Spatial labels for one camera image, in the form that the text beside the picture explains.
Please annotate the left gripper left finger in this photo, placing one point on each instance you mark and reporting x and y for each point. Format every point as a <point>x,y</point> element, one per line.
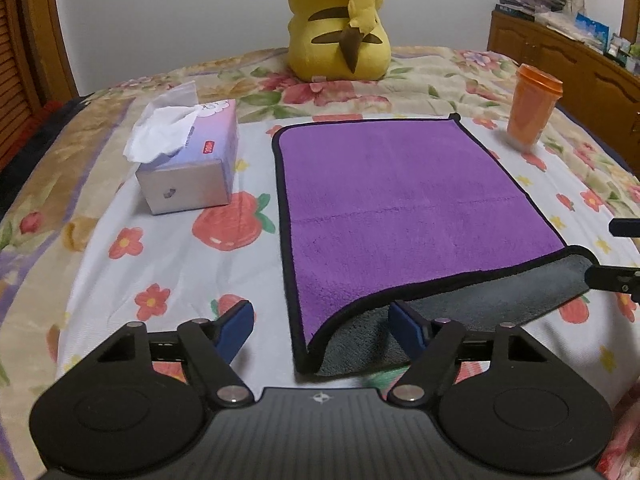
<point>140,400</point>

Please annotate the purple and grey towel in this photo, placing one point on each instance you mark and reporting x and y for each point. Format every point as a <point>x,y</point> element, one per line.
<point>416,210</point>

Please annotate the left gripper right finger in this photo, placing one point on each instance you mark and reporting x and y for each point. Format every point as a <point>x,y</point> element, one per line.
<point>500,401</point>

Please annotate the wooden cabinet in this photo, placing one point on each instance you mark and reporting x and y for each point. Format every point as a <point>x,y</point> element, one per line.
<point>599,95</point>

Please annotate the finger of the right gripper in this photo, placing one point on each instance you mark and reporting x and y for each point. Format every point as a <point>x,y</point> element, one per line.
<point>624,227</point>
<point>614,279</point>

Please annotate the tissue box with tissues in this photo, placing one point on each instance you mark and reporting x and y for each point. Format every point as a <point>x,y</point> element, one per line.
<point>185,151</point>

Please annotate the yellow Pikachu plush toy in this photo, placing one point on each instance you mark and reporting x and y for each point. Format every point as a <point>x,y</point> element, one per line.
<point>337,40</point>

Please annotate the white floral mat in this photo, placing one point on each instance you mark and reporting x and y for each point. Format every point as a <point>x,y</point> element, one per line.
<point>330,222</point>

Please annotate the wooden louvered wardrobe door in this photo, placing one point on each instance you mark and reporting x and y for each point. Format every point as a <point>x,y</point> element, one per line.
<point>35,72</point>

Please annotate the orange plastic cup with lid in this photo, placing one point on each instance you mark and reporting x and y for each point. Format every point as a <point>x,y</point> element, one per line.
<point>534,98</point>

